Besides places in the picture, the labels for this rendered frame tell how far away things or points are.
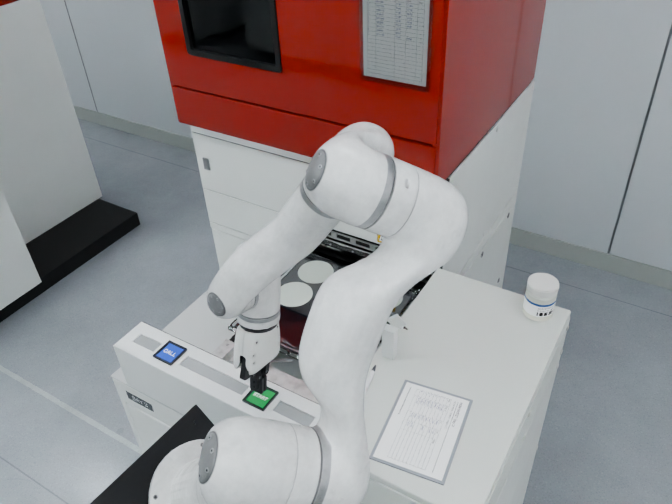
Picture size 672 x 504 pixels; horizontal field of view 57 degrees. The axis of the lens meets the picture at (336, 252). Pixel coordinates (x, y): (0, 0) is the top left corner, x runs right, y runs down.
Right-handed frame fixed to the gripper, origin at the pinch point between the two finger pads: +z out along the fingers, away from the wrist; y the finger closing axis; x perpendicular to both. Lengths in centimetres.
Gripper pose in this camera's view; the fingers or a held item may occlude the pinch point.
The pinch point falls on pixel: (258, 382)
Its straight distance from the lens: 133.7
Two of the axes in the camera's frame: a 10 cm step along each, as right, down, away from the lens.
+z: -0.6, 8.9, 4.6
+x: 8.5, 2.8, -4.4
